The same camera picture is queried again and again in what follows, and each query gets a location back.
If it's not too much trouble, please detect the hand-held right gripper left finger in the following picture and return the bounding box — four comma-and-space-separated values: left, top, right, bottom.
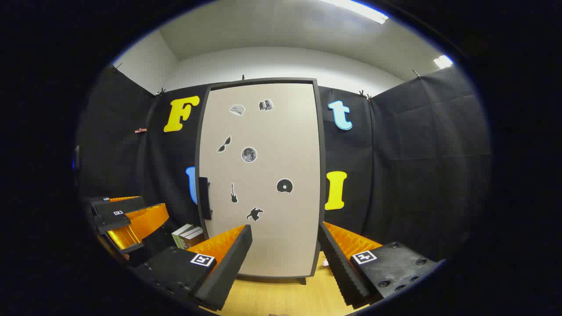
132, 225, 253, 311

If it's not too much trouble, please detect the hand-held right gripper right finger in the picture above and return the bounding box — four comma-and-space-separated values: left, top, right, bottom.
318, 222, 444, 308

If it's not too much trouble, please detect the black cabinet door handle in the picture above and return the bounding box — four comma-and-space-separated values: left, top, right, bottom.
198, 176, 213, 220

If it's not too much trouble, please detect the dark grey cabinet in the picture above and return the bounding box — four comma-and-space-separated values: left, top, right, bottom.
195, 78, 327, 286

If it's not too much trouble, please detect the green book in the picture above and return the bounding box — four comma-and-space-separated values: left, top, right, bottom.
171, 224, 194, 250

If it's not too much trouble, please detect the thin brown book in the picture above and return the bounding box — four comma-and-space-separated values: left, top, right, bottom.
179, 226, 202, 249

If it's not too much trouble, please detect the thick brown book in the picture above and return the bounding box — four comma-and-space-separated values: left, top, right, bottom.
184, 228, 205, 247

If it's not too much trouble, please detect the black backdrop cloth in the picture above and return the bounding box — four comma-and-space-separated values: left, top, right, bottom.
76, 64, 491, 264

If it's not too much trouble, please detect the long ceiling light panel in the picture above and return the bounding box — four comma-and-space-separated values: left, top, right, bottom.
320, 0, 389, 25

